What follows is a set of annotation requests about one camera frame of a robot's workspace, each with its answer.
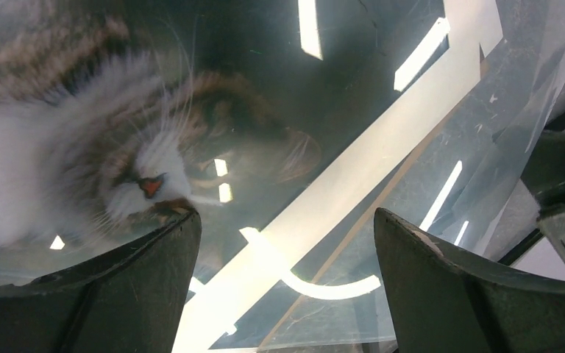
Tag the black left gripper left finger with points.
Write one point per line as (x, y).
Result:
(127, 300)

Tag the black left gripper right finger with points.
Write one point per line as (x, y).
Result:
(443, 298)

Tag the clear acrylic sheet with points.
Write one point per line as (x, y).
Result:
(333, 68)

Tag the black picture frame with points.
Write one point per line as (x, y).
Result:
(542, 251)

